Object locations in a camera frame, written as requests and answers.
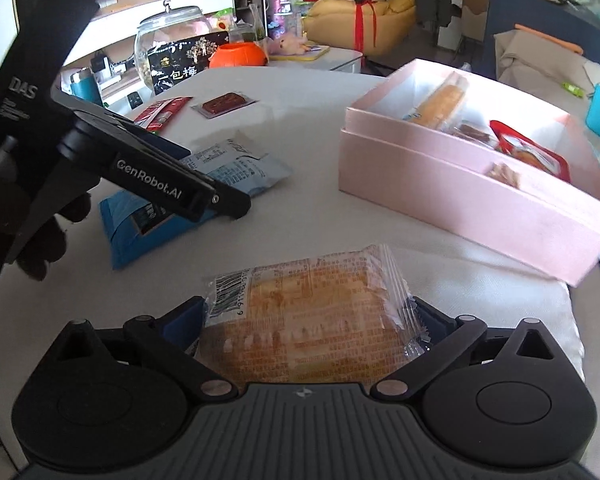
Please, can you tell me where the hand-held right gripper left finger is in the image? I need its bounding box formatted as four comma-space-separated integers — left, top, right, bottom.
55, 296, 241, 402

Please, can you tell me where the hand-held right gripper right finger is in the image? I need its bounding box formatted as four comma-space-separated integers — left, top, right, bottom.
370, 296, 556, 401

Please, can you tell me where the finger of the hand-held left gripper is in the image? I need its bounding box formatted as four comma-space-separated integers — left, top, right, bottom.
181, 156, 217, 192
200, 186, 252, 221

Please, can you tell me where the dark blue snack packet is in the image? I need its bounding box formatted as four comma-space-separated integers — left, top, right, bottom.
98, 191, 222, 272

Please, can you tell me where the clear bread packet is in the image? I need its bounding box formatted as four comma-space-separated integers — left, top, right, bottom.
199, 244, 432, 392

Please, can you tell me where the pink cardboard box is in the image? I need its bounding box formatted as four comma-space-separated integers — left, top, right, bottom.
338, 58, 600, 289

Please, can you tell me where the person's left hand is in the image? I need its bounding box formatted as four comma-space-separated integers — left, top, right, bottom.
17, 192, 94, 282

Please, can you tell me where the pale blue snack packet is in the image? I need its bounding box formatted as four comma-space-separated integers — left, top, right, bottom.
180, 139, 294, 199

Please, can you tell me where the teal bottle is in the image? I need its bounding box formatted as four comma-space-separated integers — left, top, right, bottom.
69, 67, 104, 109

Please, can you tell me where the red stick snack packet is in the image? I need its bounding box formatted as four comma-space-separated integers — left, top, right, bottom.
132, 95, 194, 134

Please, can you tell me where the clear packet with brown snack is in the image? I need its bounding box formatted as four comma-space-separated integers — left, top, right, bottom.
190, 91, 259, 120

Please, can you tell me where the black printed packet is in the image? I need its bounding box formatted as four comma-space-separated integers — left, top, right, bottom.
146, 30, 231, 96

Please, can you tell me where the orange pumpkin-shaped container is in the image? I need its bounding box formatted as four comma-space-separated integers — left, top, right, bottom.
208, 42, 270, 69

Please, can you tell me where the large glass jar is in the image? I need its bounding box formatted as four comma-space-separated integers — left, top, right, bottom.
133, 0, 214, 96

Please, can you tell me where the pink plush doll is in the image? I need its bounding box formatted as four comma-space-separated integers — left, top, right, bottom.
268, 34, 312, 56

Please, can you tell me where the clear nut packet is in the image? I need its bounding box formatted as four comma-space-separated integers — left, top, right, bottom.
482, 160, 524, 189

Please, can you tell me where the yellow tray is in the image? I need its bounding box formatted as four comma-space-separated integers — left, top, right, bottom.
269, 44, 332, 62

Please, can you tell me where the low white table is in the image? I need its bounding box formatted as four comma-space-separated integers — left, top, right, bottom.
269, 44, 367, 79

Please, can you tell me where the small brown snack packet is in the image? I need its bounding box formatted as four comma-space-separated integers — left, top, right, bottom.
450, 122, 499, 149

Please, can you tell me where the yellow armchair with red ribbon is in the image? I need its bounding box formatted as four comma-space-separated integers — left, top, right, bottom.
302, 0, 417, 57

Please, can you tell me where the long bread roll packet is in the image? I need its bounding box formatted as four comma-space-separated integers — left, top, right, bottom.
404, 72, 469, 132

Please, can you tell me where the white cardboard box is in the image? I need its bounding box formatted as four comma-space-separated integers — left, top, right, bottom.
437, 0, 487, 52

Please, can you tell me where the orange stick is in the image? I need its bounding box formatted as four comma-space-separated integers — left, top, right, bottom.
513, 23, 584, 54

